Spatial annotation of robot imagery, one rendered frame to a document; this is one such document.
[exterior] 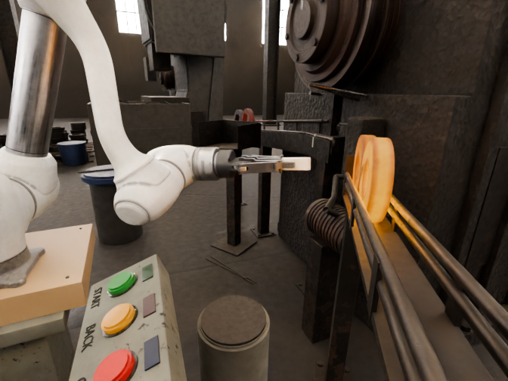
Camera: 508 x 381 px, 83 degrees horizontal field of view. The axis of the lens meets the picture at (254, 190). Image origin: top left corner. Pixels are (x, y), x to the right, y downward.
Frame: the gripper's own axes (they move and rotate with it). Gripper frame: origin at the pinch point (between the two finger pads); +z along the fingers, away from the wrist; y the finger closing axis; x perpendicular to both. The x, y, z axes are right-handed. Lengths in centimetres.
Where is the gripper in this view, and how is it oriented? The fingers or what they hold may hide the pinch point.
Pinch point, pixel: (295, 163)
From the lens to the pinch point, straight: 72.4
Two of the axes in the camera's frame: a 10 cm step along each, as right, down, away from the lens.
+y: -2.5, 3.1, -9.2
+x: -0.6, -9.5, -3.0
